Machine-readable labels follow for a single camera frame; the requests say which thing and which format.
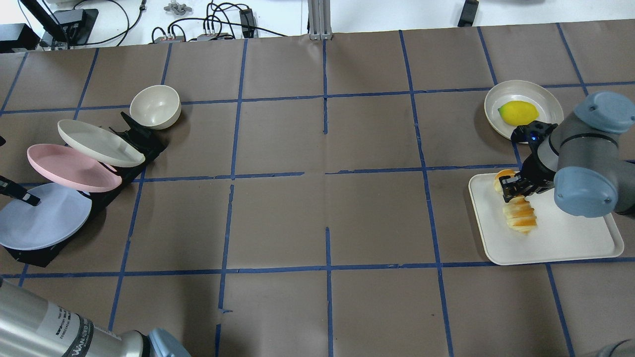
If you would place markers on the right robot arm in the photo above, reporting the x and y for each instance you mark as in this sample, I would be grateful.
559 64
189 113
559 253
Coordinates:
579 159

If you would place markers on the aluminium frame post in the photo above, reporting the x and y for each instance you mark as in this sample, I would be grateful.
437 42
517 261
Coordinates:
319 20

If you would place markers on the pink plate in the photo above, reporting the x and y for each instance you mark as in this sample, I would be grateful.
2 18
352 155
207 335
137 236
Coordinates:
70 168

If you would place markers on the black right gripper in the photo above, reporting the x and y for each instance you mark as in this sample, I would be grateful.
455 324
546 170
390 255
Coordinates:
537 173

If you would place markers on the black object at table edge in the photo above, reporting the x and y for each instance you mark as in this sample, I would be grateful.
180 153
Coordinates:
468 14

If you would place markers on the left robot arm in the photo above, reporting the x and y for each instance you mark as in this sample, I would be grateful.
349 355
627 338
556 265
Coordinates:
32 326

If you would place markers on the cream bowl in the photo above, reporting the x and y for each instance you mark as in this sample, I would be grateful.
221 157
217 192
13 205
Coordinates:
156 107

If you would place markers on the light blue plate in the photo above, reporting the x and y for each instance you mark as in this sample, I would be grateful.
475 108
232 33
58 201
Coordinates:
61 212

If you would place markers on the striped bread roll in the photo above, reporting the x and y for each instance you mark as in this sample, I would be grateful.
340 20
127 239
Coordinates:
518 211

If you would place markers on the cream plate in rack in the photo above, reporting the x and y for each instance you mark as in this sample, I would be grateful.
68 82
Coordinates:
99 144

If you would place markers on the black stand at top left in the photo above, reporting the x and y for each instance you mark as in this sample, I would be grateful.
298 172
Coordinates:
62 29

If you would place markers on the black plate rack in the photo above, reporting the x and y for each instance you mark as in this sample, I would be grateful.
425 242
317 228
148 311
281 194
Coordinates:
141 138

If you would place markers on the yellow lemon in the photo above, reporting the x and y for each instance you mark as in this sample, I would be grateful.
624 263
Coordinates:
518 112

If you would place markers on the white rectangular tray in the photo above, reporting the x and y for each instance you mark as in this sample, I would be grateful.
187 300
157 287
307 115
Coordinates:
558 237

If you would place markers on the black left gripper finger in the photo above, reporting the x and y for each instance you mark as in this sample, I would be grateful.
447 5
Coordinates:
12 189

